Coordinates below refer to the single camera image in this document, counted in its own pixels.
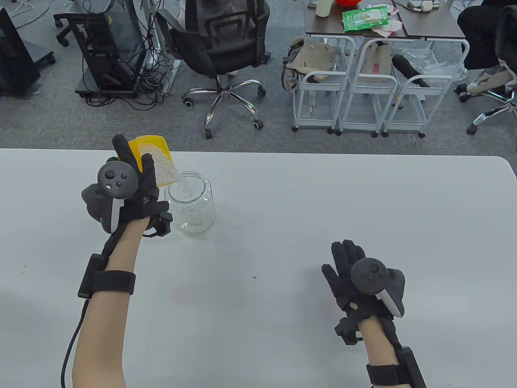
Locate person's right hand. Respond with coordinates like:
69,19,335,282
322,240,395,325

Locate person's left hand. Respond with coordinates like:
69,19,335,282
112,134,170,234

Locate white rice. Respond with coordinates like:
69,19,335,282
139,144,210,229

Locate clear glass jar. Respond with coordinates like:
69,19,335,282
164,171,216,237

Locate yellow plastic food container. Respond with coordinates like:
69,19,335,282
117,135,178,188

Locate person's right forearm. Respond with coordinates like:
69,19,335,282
359,317,401,388

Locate person's left forearm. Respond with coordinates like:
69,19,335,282
72,220,146,388

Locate grey right hand controller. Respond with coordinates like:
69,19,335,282
351,258,406,318

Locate grey hand controller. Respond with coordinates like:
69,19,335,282
81,162,139,234
351,258,406,318

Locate grey left hand controller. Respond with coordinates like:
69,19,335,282
81,162,139,234

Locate black rolling stand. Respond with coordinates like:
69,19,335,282
76,65,140,97

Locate black computer tower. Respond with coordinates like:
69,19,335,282
65,0,147,87

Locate white metal trolley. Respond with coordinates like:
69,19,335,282
337,38,398,138
382,38,470,138
292,34,356,135

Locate black mesh office chair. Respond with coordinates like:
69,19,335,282
156,0,272,140

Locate black equipment cabinet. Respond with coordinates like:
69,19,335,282
0,7,56,97

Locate black caster base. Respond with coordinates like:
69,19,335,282
54,12,81,47

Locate black rolled umbrella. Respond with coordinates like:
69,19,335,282
391,54,431,88

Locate beige tote bag red print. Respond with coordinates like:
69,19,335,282
359,40,394,83

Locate beige patterned bag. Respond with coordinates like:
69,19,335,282
282,38,344,91

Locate chrome base office chair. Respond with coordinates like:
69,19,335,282
456,83,517,136

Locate clear plastic bag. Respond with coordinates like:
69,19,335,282
402,48,467,79

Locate brown tabletop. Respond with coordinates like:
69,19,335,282
398,0,466,40
305,0,405,39

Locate pink white packet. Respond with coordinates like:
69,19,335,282
371,18,404,39

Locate green packet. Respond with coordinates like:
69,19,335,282
342,5,390,33

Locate small white device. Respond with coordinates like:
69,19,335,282
407,0,441,13

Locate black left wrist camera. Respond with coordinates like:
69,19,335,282
143,212,173,238

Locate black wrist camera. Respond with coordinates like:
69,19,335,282
143,212,173,238
334,311,362,345

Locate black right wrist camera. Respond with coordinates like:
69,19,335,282
334,311,362,345

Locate tangle of black cables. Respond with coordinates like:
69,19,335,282
83,0,182,112

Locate white desk leg frame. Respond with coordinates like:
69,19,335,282
145,0,182,94

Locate black arm band cable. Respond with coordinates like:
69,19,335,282
61,299,91,388

